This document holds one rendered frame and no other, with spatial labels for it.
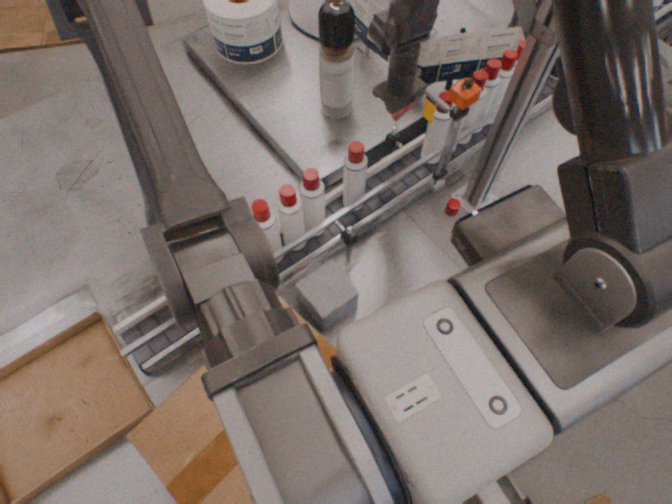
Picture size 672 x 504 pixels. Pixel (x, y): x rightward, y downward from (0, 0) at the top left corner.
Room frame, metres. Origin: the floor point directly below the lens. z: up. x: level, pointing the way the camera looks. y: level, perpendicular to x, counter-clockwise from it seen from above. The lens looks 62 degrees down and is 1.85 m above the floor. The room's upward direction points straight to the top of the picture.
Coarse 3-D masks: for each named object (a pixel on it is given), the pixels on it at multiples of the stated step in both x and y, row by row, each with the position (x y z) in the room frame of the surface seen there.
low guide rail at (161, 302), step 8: (424, 136) 0.82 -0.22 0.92; (408, 144) 0.80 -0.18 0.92; (416, 144) 0.80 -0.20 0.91; (400, 152) 0.77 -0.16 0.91; (384, 160) 0.75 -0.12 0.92; (392, 160) 0.75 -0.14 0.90; (368, 168) 0.72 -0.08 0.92; (376, 168) 0.72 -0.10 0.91; (368, 176) 0.71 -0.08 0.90; (336, 192) 0.65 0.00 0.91; (328, 200) 0.64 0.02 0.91; (280, 224) 0.56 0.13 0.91; (280, 232) 0.55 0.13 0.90; (152, 304) 0.37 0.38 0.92; (160, 304) 0.37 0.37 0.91; (136, 312) 0.35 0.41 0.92; (144, 312) 0.35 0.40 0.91; (152, 312) 0.36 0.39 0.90; (128, 320) 0.34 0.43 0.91; (136, 320) 0.34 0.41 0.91; (120, 328) 0.32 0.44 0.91
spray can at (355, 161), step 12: (360, 144) 0.65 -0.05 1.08; (348, 156) 0.64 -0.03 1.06; (360, 156) 0.63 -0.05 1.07; (348, 168) 0.63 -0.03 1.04; (360, 168) 0.62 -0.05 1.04; (348, 180) 0.62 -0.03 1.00; (360, 180) 0.62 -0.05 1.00; (348, 192) 0.62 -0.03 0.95; (360, 192) 0.62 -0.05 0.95; (348, 204) 0.62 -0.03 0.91
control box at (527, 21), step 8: (512, 0) 0.80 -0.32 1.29; (520, 0) 0.77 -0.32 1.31; (528, 0) 0.74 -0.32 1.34; (520, 8) 0.76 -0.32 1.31; (528, 8) 0.73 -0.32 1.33; (536, 8) 0.70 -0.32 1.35; (520, 16) 0.75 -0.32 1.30; (528, 16) 0.72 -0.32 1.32; (520, 24) 0.74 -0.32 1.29; (528, 24) 0.71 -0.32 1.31; (528, 32) 0.70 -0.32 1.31
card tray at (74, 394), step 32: (96, 320) 0.37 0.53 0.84; (32, 352) 0.29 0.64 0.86; (64, 352) 0.29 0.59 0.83; (96, 352) 0.29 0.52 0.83; (0, 384) 0.23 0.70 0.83; (32, 384) 0.23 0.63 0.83; (64, 384) 0.23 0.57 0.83; (96, 384) 0.23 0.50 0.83; (128, 384) 0.23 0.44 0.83; (0, 416) 0.16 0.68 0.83; (32, 416) 0.16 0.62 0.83; (64, 416) 0.16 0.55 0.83; (96, 416) 0.16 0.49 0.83; (128, 416) 0.16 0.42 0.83; (0, 448) 0.10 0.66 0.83; (32, 448) 0.10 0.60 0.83; (64, 448) 0.10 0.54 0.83; (96, 448) 0.10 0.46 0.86; (0, 480) 0.05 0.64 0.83; (32, 480) 0.05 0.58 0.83
